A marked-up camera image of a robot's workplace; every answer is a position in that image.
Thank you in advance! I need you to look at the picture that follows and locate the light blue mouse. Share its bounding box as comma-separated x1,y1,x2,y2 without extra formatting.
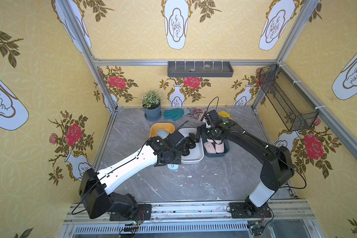
156,129,169,139
168,164,179,170

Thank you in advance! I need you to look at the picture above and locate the pink mouse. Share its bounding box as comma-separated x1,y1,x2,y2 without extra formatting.
203,141,217,154
214,140,225,154

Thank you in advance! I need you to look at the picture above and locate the black mouse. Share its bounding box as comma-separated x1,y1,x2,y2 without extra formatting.
185,136,196,149
181,146,190,156
189,133,200,143

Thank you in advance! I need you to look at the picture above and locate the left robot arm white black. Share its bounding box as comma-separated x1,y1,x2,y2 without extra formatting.
78,136,186,219

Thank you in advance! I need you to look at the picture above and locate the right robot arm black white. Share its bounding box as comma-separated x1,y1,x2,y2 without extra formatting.
201,120,295,219

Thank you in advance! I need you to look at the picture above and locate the dark teal storage box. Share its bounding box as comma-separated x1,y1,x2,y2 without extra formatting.
202,138,230,158

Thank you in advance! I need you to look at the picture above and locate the white storage box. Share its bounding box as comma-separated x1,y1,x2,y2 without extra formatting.
178,128,204,164

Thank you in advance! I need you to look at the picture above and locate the yellow storage box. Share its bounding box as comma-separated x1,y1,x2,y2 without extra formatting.
149,123,175,137

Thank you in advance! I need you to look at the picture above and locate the yellow toy shovel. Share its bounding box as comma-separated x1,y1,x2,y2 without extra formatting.
218,111,232,120

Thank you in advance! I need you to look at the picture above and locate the flower seed packet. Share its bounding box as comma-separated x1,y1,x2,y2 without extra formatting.
188,108,206,121

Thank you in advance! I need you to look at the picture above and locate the teal garden glove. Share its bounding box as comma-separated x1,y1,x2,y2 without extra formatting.
163,108,184,121

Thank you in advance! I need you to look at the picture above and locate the potted green plant grey pot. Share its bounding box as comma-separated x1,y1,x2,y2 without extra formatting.
142,90,161,121

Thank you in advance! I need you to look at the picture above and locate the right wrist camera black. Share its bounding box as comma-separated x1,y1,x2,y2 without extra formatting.
204,110,223,129

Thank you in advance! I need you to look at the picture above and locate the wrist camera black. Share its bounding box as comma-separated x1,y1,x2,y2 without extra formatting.
204,110,223,129
164,131,186,150

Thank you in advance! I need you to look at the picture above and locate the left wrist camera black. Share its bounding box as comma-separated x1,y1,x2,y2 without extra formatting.
164,131,186,150

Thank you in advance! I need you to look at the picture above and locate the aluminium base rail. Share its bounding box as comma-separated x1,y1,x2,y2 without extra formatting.
58,199,323,238

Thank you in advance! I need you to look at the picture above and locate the grey wall shelf tray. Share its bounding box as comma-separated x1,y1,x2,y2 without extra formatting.
167,60,234,78

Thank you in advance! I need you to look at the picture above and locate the black wire mesh basket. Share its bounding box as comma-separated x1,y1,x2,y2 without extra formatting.
258,64,319,131

